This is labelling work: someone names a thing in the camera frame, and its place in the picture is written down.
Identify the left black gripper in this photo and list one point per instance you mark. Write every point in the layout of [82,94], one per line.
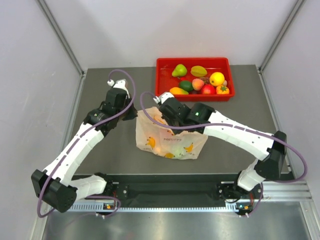
[132,114]

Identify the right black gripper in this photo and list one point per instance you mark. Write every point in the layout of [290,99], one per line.
[166,120]

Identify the translucent banana print plastic bag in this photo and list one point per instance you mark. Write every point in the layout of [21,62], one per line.
[161,141]

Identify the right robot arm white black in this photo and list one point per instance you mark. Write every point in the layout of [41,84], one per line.
[268,149]

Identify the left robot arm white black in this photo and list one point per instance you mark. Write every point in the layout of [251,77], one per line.
[55,184]

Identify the yellow orange fruit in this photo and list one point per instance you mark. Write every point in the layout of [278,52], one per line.
[216,79]

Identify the yellow green mango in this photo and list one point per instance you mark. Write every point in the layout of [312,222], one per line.
[178,91]

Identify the green avocado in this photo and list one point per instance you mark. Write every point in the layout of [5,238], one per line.
[186,85]

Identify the pink peach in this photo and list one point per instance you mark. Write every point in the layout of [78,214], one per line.
[197,84]

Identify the red apple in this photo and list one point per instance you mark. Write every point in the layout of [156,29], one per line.
[208,89]

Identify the green pear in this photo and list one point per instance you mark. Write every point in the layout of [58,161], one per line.
[179,71]

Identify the yellow starfruit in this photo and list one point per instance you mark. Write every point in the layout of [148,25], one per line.
[198,71]

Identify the orange persimmon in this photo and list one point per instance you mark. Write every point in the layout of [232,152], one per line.
[222,90]

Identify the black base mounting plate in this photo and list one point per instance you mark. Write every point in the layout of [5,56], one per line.
[157,190]

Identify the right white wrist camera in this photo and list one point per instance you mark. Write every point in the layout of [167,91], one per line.
[162,98]

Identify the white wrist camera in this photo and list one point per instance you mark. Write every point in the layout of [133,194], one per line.
[162,98]
[119,84]

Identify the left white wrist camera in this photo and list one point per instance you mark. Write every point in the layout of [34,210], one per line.
[119,84]

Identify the grey slotted cable duct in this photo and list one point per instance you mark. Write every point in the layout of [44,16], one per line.
[104,207]

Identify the aluminium frame rail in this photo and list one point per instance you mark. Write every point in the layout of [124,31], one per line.
[286,192]

